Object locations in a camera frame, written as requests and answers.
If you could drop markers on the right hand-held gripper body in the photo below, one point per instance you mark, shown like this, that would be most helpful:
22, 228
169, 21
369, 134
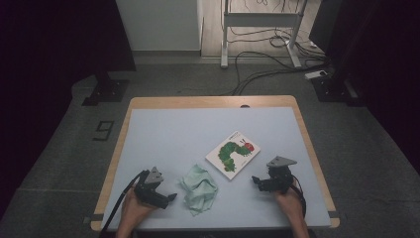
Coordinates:
277, 180

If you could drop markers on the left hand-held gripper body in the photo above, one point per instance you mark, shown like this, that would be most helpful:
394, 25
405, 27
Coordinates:
150, 191

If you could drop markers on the light green cloth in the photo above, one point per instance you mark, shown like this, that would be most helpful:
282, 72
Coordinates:
199, 190

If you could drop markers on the caterpillar picture board book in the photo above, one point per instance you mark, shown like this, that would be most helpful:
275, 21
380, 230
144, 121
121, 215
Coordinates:
232, 155

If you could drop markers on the person's left hand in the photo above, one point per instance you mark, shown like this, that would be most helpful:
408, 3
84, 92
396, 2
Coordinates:
135, 210

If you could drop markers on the person's right hand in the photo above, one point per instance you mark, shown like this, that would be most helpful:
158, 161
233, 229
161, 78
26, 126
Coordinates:
290, 205

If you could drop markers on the grey tape strip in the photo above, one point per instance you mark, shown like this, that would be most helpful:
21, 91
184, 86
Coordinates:
336, 214
93, 218

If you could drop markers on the wooden table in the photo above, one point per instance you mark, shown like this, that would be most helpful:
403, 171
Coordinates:
211, 101

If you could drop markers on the black stand base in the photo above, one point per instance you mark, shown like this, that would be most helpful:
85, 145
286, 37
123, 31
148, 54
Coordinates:
333, 91
107, 91

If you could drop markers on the white power strip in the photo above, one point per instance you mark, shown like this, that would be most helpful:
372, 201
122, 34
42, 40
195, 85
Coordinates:
315, 74

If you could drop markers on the dark curtain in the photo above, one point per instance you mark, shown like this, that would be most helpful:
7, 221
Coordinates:
49, 66
379, 49

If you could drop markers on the white cabinet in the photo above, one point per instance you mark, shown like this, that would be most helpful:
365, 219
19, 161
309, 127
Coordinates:
158, 23

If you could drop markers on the white metal desk frame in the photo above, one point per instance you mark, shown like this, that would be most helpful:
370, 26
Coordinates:
261, 19

